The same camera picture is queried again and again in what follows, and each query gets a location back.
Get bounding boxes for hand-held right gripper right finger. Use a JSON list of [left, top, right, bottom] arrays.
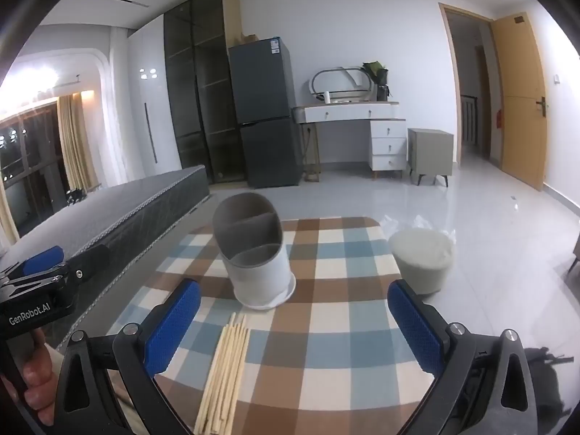
[[387, 278, 540, 435]]

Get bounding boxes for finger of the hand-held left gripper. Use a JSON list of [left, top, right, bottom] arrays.
[[63, 243, 112, 282], [20, 245, 65, 278]]

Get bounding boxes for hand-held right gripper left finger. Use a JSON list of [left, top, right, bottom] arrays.
[[50, 277, 202, 435]]

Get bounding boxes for pile of wooden chopsticks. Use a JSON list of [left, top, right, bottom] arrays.
[[194, 314, 251, 435]]

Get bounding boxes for grey white utensil holder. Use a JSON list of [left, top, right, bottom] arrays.
[[212, 192, 297, 311]]

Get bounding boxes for person's left hand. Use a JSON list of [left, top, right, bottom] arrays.
[[19, 327, 59, 427]]

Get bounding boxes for white round stool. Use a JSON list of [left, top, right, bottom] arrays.
[[390, 229, 455, 295]]

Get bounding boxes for grey quilted bed mattress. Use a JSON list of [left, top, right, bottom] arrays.
[[0, 165, 212, 349]]

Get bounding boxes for plaid tablecloth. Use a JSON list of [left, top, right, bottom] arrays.
[[97, 216, 447, 435]]

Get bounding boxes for large window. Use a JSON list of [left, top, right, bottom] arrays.
[[0, 100, 73, 241]]

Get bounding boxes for clear plastic bag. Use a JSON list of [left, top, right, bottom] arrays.
[[381, 214, 458, 242]]

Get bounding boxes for beige curtain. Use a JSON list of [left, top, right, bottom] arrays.
[[57, 93, 103, 191]]

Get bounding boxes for black bag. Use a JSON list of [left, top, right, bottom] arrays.
[[526, 347, 574, 418]]

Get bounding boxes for white wardrobe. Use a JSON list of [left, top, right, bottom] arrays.
[[127, 14, 184, 182]]

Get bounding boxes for grey nightstand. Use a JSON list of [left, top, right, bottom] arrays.
[[407, 128, 455, 187]]

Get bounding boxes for dark glass cabinet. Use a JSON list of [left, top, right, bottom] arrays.
[[163, 0, 248, 185]]

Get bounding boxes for dark grey refrigerator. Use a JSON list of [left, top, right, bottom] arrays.
[[228, 38, 303, 190]]

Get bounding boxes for white vanity desk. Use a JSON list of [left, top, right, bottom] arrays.
[[292, 102, 409, 182]]

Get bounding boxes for wooden door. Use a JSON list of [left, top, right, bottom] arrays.
[[492, 9, 549, 191]]

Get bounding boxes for oval vanity mirror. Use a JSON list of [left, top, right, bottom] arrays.
[[309, 67, 373, 103]]

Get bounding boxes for dark potted plant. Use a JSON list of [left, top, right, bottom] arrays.
[[361, 60, 390, 102]]

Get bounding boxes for wooden door frame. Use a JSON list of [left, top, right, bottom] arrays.
[[439, 4, 494, 168]]

